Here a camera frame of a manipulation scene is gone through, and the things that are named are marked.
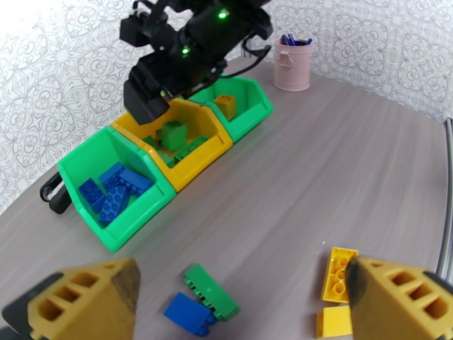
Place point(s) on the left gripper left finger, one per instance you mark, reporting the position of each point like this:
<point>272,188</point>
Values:
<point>81,307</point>

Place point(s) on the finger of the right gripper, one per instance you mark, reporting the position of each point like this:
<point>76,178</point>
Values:
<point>145,100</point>
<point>187,89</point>

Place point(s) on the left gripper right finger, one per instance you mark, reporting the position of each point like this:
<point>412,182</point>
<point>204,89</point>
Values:
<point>396,307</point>

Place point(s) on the yellow lego brick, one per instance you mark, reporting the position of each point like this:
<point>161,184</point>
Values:
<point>334,323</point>
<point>225,107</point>
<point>336,275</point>

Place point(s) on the green lego brick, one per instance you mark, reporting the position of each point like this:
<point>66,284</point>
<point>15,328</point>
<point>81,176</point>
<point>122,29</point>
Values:
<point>150,141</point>
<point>173,137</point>
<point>166,160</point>
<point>193,146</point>
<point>212,296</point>

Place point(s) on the green plastic bin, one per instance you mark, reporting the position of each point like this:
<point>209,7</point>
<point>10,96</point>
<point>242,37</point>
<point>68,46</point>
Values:
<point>253,108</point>
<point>141,215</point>

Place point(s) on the yellow plastic bin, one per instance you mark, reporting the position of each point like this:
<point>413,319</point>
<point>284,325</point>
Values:
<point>198,162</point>

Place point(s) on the blue lego brick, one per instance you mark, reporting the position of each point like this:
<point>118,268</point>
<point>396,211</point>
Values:
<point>111,172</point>
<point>187,314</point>
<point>136,181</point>
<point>90,193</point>
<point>113,206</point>

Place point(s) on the blue pen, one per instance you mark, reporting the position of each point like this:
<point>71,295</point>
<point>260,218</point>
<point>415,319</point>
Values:
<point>287,39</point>
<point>304,42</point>

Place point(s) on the pink metal cup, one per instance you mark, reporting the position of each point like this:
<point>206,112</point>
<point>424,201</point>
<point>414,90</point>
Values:
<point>292,70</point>

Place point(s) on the black stapler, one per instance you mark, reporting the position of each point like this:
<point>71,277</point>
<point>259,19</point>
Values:
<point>53,195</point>

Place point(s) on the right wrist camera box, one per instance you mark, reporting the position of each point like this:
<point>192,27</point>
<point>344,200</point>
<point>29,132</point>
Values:
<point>136,31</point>

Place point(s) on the aluminium table rail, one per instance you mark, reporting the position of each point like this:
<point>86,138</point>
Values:
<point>447,208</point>

